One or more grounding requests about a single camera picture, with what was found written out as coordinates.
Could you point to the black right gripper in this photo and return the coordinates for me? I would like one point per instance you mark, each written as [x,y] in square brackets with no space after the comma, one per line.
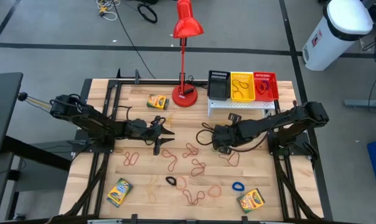
[225,135]

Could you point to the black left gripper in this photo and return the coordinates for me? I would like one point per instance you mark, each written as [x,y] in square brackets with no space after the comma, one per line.
[141,130]

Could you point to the red rubber band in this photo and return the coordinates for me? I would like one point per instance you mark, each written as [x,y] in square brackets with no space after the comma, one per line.
[193,203]
[198,168]
[176,161]
[131,159]
[227,157]
[191,151]

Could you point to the orange rubber band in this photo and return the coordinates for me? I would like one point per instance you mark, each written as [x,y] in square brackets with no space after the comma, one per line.
[233,85]
[208,191]
[176,183]

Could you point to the yellow plastic basket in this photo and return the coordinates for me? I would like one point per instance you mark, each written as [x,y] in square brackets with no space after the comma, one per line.
[252,93]

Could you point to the yellow rubber band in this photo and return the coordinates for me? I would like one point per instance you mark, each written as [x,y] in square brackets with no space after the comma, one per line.
[169,119]
[151,189]

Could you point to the red plastic basket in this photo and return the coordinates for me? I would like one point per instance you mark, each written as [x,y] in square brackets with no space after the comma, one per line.
[274,93]

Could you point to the yellow green crayon box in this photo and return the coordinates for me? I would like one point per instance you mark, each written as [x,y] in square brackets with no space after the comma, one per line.
[251,200]
[119,193]
[157,101]

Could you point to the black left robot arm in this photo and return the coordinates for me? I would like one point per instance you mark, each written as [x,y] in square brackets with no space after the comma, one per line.
[94,121]

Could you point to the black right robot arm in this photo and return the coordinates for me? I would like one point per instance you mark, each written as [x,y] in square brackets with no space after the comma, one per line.
[281,119]

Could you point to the red desk lamp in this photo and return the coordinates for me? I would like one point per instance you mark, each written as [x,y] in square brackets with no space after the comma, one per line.
[185,98]

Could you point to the black side desk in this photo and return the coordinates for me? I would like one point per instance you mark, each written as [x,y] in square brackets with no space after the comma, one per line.
[4,112]

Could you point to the white perforated shelf riser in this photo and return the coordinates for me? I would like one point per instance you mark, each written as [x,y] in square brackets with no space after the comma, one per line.
[237,104]

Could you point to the black plastic basket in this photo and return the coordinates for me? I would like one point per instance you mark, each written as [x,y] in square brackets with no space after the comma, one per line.
[219,90]

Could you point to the white trash bin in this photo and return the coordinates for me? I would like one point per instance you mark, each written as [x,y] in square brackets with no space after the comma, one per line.
[331,40]

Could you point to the black aluminium table frame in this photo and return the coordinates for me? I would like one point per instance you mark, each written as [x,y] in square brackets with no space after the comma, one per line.
[150,82]

